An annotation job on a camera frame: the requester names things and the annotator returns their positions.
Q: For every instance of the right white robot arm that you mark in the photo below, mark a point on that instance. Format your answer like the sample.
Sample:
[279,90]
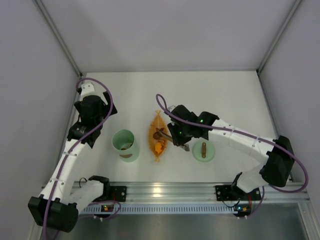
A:
[273,155]

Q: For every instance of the grey slotted cable duct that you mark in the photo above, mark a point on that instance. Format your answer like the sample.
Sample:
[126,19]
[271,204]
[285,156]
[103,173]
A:
[148,209]

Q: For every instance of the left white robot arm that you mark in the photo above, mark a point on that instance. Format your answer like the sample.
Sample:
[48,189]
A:
[57,207]

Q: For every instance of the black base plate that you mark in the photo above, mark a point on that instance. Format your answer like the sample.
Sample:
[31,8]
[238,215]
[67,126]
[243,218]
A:
[115,193]
[228,193]

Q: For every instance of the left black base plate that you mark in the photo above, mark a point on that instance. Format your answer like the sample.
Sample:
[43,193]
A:
[115,193]

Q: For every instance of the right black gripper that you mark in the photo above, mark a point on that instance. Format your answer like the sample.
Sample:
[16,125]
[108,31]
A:
[176,135]

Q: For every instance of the left aluminium frame post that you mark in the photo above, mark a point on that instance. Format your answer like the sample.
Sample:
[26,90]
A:
[58,37]

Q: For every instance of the metal tongs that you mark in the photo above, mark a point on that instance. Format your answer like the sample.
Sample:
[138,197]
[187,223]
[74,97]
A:
[167,137]

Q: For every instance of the aluminium mounting rail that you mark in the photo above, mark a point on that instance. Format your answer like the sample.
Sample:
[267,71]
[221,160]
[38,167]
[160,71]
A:
[194,193]

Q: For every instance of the right aluminium frame post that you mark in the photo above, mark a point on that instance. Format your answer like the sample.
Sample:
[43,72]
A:
[279,34]

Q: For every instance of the controller board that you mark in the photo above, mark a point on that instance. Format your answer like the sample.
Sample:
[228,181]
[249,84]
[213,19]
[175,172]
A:
[107,208]
[242,212]

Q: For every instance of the left controller board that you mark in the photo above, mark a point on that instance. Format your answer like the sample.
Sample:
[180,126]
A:
[107,208]

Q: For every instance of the green cup container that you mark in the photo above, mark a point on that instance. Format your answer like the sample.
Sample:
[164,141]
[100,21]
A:
[124,136]

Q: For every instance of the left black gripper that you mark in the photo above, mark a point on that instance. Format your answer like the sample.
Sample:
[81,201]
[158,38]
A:
[109,105]

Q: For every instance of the orange boat-shaped tray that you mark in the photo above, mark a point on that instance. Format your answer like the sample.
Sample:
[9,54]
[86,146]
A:
[157,122]

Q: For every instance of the aluminium frame post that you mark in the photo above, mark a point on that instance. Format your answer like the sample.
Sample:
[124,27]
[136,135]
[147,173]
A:
[58,37]
[279,34]

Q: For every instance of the right controller board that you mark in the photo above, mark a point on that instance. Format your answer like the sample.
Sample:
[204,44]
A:
[242,212]

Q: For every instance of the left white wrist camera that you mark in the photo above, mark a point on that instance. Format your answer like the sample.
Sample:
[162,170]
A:
[86,89]

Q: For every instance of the orange food piece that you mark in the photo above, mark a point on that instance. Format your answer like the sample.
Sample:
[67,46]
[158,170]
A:
[158,148]

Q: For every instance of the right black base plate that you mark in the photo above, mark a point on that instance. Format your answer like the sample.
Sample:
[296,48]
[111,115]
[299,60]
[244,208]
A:
[228,193]

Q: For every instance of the green lid with handle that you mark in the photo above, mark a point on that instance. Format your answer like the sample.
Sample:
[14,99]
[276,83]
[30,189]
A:
[203,151]

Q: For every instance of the brown food piece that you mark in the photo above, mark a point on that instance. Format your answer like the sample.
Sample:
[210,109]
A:
[158,133]

